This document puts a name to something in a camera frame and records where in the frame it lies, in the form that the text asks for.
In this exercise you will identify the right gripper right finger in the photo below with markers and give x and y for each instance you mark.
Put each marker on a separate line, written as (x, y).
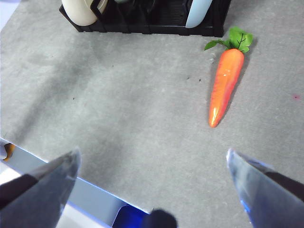
(268, 197)

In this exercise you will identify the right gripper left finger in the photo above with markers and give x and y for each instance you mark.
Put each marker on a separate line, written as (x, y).
(40, 197)

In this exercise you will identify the orange carrot with green leaves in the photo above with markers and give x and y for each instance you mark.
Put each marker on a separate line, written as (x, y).
(225, 83)

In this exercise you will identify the cream plate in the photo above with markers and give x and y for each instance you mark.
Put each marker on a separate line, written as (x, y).
(78, 12)

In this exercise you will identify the blue plate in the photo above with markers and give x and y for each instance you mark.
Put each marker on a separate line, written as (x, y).
(197, 14)

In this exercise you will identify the black plate rack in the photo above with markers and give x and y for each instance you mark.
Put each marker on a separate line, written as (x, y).
(161, 26)

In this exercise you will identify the small orange object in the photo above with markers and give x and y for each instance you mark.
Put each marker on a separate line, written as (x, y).
(10, 152)

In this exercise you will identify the blue glossy panel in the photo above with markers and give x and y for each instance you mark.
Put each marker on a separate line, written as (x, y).
(128, 217)

